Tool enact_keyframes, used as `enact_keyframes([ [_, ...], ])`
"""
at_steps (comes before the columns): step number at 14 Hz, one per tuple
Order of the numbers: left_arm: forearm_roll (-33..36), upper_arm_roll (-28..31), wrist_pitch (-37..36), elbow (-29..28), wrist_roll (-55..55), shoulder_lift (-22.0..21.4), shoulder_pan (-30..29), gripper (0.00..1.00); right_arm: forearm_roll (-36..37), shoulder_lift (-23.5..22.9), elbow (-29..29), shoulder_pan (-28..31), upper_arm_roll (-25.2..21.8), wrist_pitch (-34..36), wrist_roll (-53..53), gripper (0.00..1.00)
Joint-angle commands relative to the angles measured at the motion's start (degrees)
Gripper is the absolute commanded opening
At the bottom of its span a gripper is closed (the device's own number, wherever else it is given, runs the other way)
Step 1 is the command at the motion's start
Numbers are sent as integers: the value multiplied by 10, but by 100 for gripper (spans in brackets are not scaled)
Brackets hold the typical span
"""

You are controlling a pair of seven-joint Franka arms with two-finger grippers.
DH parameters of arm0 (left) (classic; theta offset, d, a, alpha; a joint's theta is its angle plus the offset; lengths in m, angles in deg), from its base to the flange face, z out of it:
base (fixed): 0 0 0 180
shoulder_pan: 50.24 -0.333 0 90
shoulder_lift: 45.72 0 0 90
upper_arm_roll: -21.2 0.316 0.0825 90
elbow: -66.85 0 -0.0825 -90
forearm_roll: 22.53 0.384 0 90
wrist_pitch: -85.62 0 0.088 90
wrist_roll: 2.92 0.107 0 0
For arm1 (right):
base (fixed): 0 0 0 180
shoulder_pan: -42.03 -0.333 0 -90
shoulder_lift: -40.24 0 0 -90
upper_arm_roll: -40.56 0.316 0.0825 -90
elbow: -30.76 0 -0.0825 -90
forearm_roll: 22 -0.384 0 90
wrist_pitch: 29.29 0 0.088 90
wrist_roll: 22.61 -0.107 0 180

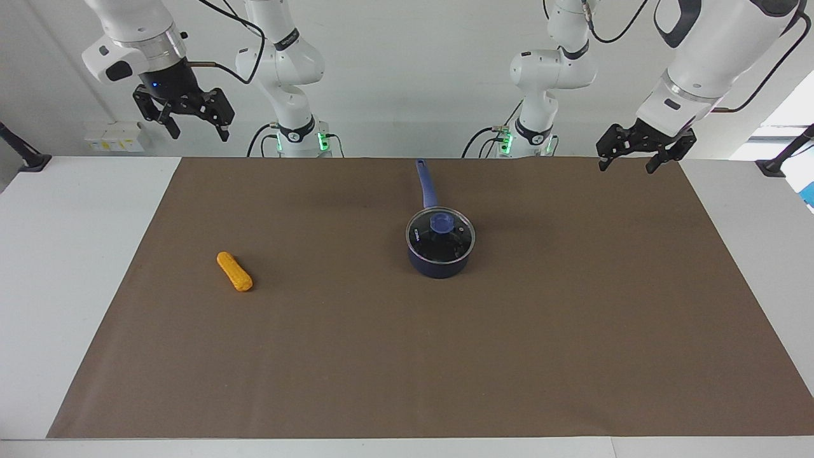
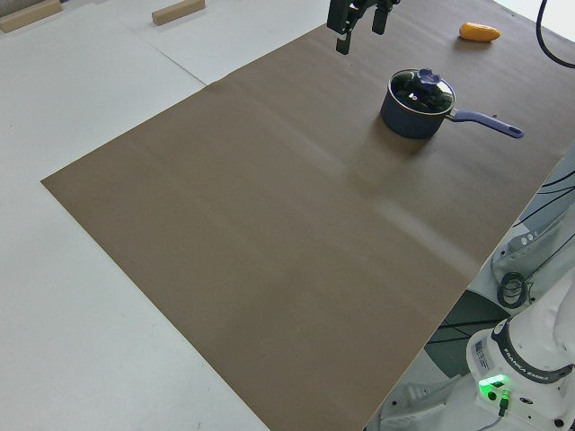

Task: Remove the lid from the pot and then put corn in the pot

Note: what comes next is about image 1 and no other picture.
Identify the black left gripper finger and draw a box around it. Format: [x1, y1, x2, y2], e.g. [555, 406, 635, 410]
[598, 125, 627, 171]
[645, 137, 697, 174]

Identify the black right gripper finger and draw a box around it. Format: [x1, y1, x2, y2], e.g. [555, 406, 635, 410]
[203, 87, 236, 142]
[133, 86, 181, 139]

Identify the orange toy corn cob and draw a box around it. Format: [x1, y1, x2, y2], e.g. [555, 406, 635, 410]
[216, 251, 254, 293]

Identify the glass lid with blue knob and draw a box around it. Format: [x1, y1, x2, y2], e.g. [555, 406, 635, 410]
[406, 207, 476, 263]

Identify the brown table mat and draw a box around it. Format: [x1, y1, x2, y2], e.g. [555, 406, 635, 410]
[46, 157, 814, 440]

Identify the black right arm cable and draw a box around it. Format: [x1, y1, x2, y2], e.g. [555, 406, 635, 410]
[188, 0, 266, 85]

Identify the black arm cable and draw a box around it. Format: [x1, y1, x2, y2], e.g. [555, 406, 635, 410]
[588, 0, 813, 114]
[188, 0, 266, 85]

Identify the white wall socket box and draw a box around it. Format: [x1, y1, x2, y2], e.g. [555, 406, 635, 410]
[85, 122, 146, 153]

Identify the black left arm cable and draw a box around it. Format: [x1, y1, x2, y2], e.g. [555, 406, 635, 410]
[588, 0, 813, 114]

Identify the black clamp mount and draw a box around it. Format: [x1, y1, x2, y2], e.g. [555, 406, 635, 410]
[755, 124, 814, 177]
[0, 121, 52, 172]

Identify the blue saucepan with handle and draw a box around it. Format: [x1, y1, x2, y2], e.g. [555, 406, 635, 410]
[406, 159, 476, 279]

